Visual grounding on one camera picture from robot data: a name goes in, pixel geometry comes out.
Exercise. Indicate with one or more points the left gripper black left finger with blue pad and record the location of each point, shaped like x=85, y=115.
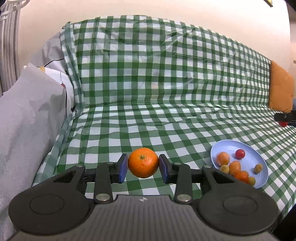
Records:
x=107, y=174

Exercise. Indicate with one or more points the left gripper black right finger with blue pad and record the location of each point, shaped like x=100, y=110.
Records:
x=180, y=175

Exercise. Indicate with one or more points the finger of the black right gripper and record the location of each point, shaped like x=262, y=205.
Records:
x=288, y=117

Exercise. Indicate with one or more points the orange tangerine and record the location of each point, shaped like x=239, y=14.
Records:
x=143, y=162
x=242, y=176

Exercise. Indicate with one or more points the yellow small fruit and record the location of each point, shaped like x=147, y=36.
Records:
x=225, y=169
x=251, y=180
x=258, y=168

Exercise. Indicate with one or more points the orange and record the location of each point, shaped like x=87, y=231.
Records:
x=222, y=158
x=234, y=168

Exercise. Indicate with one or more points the red tomato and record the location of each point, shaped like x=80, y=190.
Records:
x=240, y=154
x=283, y=123

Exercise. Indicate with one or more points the orange cushion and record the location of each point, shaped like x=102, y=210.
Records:
x=281, y=89

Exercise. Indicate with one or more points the light blue plate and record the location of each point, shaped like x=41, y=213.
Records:
x=251, y=159

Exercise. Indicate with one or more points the green white checkered cloth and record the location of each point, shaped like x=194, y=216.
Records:
x=175, y=88

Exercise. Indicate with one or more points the grey white bedding pile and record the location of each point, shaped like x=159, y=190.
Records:
x=32, y=113

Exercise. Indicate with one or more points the white metal rack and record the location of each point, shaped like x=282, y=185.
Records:
x=10, y=17

